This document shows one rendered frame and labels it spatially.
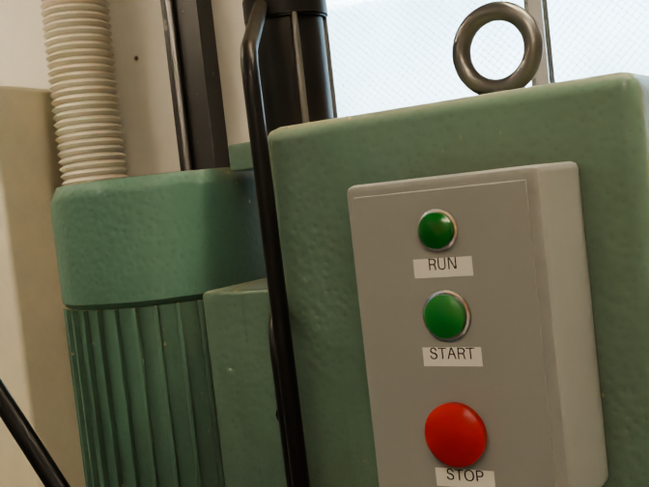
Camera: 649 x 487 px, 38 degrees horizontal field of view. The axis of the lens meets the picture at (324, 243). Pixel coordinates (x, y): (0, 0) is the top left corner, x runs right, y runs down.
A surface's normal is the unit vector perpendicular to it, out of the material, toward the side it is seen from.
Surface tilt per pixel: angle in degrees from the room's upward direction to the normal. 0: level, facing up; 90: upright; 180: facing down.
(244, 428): 90
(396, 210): 90
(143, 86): 90
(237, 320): 90
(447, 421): 81
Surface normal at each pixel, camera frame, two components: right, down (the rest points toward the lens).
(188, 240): 0.28, 0.02
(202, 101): -0.41, 0.09
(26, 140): 0.90, -0.08
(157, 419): -0.11, 0.07
